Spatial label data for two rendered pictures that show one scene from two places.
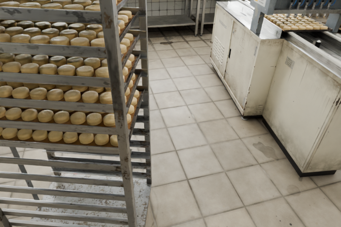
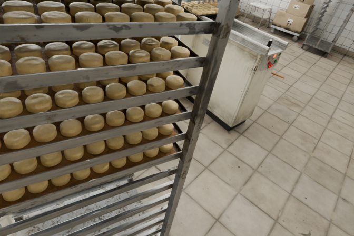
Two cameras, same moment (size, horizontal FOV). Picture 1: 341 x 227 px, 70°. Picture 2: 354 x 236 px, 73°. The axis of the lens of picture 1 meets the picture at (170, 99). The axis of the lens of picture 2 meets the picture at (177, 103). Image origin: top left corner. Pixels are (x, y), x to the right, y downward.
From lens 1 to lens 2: 0.59 m
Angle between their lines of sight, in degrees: 32
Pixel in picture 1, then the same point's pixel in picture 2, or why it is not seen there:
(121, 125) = (198, 129)
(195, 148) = not seen: hidden behind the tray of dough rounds
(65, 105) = (142, 126)
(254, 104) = not seen: hidden behind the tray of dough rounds
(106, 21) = (225, 31)
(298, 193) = (232, 143)
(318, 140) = (242, 100)
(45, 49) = (144, 68)
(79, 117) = (137, 135)
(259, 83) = not seen: hidden behind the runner
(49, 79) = (135, 101)
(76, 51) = (175, 65)
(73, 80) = (161, 96)
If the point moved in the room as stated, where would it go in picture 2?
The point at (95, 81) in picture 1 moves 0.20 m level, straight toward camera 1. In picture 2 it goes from (181, 92) to (248, 131)
